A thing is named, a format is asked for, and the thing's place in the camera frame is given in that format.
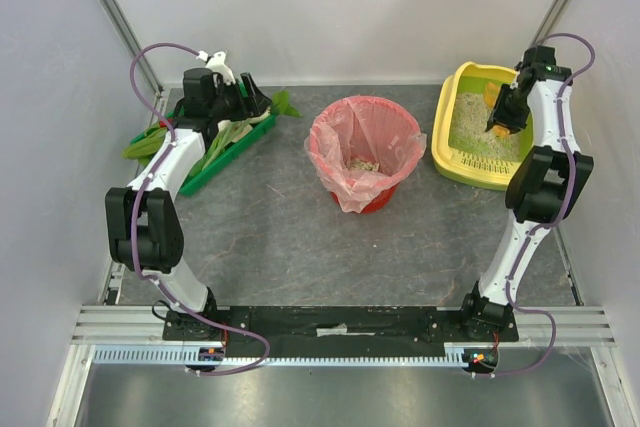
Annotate orange litter scoop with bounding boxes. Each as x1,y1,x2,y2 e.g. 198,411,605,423
483,82,510,139

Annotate red mesh waste basket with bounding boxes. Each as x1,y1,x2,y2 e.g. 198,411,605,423
312,99,420,215

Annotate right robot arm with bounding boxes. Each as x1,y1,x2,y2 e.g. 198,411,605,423
460,45,594,341

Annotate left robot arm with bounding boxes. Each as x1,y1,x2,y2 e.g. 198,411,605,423
105,68,272,330

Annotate cat litter granules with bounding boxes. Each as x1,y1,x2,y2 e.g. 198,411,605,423
448,92,521,161

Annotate yellow green litter box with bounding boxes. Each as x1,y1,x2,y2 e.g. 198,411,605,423
431,62,533,191

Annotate white radish with leaves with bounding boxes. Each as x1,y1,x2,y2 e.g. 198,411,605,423
251,90,302,123

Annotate green long beans bundle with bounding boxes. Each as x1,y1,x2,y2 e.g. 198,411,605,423
203,120,253,167

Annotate green plastic tray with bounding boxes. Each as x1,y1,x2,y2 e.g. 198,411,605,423
130,81,280,198

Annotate green leafy vegetable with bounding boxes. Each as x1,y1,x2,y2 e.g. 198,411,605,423
121,127,167,166

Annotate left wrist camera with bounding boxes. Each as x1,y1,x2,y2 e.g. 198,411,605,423
197,50,236,85

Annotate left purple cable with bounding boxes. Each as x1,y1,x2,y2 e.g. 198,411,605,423
129,42,273,377

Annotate purple cable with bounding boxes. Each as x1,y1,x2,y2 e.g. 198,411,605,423
129,42,273,377
460,33,596,380

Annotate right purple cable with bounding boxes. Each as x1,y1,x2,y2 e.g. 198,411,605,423
460,33,596,380

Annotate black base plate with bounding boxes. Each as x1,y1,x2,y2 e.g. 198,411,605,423
162,304,521,351

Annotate slotted cable duct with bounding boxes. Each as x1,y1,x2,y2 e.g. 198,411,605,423
93,345,498,369

